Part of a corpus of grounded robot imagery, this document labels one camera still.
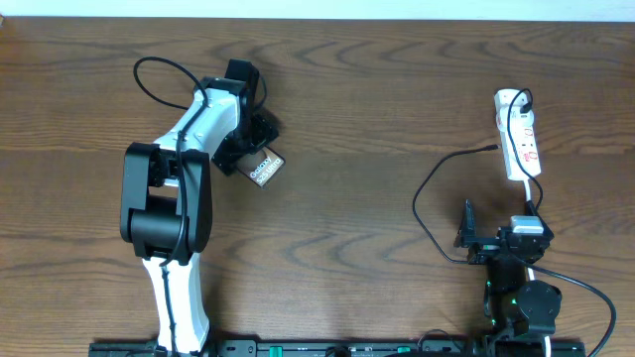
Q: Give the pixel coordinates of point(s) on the white USB charger adapter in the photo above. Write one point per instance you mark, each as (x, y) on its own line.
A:
(515, 107)

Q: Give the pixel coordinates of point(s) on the white power strip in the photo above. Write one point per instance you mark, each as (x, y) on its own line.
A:
(519, 146)

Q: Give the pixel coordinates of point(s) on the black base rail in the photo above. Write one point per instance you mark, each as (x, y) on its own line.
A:
(434, 346)

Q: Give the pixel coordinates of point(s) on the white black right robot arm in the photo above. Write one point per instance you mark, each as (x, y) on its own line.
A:
(521, 309)

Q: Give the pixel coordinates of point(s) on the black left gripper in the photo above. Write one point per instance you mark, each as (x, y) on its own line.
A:
(264, 130)

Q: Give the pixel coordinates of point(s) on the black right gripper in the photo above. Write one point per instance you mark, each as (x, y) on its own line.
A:
(483, 248)

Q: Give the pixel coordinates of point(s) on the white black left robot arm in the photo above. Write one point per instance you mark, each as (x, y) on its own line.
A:
(166, 201)

